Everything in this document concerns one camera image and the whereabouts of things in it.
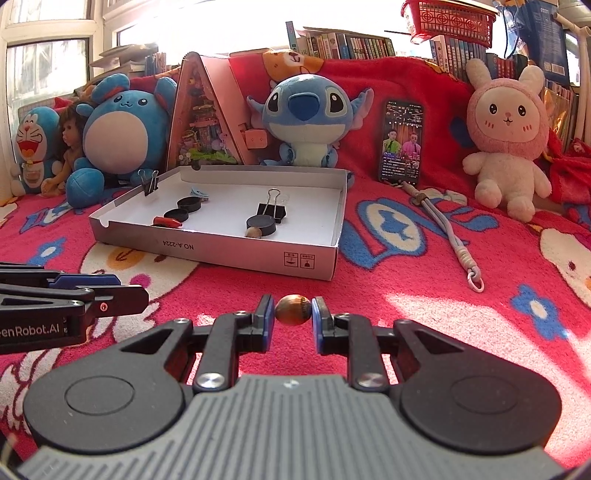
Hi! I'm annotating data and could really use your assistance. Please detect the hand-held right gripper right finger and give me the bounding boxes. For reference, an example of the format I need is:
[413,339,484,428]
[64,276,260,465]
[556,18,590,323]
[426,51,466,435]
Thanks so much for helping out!
[311,296,467,393]

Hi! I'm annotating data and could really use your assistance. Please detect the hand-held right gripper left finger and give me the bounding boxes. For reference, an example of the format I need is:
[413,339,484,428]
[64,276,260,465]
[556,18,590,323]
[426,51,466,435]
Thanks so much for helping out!
[120,294,276,393]

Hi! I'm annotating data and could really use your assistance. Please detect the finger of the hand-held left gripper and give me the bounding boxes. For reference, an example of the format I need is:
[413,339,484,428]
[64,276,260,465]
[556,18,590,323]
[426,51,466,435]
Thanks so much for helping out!
[0,285,150,320]
[0,262,122,295]

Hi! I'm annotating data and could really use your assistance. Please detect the white cardboard box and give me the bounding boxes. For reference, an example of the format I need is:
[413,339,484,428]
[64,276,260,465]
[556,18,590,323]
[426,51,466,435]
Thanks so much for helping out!
[89,165,350,281]

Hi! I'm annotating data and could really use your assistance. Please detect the thick black round disc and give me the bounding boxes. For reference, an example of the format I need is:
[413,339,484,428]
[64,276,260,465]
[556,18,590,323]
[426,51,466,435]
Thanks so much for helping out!
[246,215,278,237]

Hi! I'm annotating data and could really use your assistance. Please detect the black binder clip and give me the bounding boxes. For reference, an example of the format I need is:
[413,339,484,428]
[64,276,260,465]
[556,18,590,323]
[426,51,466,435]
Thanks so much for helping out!
[256,188,287,224]
[137,168,160,197]

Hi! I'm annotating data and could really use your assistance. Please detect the red cartoon printed blanket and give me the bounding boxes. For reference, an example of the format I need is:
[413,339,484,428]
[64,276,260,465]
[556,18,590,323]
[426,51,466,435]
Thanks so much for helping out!
[0,46,591,462]

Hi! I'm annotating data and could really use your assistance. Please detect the round blue mouse plush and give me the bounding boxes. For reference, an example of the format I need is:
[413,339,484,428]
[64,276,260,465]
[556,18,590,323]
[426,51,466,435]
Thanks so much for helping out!
[66,74,178,206]

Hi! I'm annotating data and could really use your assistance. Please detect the brown haired doll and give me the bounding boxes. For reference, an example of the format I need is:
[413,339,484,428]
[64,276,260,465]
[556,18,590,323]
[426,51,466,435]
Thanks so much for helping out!
[41,102,93,198]

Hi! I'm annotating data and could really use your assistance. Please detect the blue robot cat plush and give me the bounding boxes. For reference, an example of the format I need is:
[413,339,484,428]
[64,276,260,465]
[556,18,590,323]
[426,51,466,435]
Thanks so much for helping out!
[10,107,63,197]

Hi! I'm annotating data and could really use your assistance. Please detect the black smartphone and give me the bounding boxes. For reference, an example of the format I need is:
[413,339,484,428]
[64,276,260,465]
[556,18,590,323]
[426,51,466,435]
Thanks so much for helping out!
[379,98,424,185]

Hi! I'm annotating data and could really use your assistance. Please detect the triangular miniature house model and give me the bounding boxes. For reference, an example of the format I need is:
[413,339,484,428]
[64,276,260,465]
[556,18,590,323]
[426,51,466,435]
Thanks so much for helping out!
[164,51,269,168]

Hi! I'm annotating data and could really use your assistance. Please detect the blue alien plush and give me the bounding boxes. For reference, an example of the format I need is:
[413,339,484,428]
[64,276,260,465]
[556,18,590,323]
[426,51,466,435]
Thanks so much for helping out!
[246,74,375,169]

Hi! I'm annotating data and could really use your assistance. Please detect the stack of books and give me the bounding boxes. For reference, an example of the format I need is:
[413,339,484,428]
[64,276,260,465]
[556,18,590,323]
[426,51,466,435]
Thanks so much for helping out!
[90,44,167,77]

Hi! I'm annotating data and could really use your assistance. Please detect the pink bunny plush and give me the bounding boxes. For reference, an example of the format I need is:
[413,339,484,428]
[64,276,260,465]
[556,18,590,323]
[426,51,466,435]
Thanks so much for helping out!
[462,58,553,222]

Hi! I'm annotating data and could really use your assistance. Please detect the row of books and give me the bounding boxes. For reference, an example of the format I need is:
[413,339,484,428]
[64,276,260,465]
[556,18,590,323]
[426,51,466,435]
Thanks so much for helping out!
[285,21,580,116]

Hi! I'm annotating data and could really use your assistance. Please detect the crumpled red cloth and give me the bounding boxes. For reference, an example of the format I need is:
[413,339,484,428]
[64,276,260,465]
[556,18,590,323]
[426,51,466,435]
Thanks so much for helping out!
[547,138,591,204]

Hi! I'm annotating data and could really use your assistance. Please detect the red plastic basket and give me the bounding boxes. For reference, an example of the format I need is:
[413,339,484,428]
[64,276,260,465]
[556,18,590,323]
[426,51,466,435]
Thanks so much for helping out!
[401,0,499,47]

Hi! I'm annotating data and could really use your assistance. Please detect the blue cardboard box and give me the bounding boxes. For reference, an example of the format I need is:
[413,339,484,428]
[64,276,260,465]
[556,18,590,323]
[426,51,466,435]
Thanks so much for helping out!
[522,0,570,84]

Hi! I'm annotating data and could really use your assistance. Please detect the grey braided lanyard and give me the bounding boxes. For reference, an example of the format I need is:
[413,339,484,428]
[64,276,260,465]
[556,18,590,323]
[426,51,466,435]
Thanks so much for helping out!
[399,181,486,292]

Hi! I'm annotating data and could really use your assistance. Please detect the white window frame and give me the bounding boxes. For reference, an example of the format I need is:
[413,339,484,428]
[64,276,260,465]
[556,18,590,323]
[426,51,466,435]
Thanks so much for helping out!
[0,0,185,121]

